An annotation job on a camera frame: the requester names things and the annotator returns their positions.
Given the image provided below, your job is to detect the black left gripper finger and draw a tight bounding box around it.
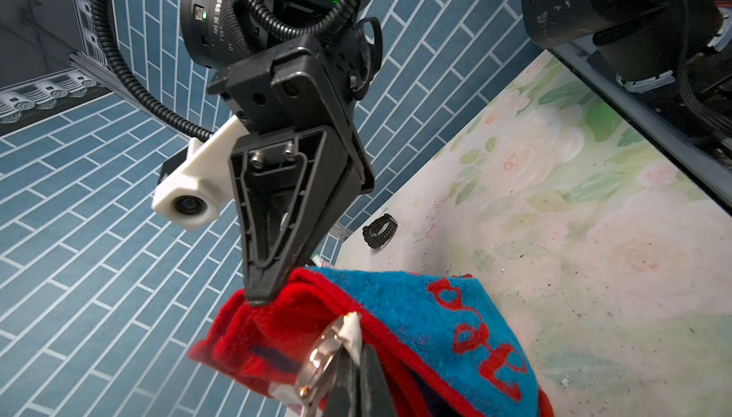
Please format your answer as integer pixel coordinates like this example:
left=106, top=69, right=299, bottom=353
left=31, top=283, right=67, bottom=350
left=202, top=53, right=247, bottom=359
left=322, top=345, right=398, bottom=417

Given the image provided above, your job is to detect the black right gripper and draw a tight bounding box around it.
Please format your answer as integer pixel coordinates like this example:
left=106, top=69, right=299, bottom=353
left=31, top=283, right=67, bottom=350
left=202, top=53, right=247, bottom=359
left=207, top=35, right=376, bottom=306

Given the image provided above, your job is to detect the gold watch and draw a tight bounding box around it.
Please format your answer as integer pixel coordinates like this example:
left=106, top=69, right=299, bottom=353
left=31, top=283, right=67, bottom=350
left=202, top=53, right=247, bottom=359
left=268, top=311, right=363, bottom=416

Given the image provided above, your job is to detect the red blue towel cloth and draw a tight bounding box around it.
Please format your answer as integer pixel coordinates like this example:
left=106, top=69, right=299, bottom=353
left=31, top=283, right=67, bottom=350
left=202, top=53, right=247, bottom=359
left=189, top=268, right=553, bottom=416

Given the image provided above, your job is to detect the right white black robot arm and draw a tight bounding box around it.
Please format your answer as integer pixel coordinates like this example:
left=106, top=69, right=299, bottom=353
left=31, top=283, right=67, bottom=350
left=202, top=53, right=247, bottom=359
left=180, top=0, right=383, bottom=306

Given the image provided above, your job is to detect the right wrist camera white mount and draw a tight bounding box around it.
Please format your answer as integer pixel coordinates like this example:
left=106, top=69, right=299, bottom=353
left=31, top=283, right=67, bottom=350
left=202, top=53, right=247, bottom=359
left=152, top=116, right=248, bottom=231

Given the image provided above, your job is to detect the black corrugated cable hose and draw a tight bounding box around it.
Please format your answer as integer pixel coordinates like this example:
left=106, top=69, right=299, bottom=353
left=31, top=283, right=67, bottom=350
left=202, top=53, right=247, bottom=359
left=88, top=0, right=367, bottom=143

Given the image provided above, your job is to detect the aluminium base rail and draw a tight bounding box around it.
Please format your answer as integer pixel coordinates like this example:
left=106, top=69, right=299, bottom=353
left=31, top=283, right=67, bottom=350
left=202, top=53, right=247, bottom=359
left=550, top=45, right=731, bottom=213

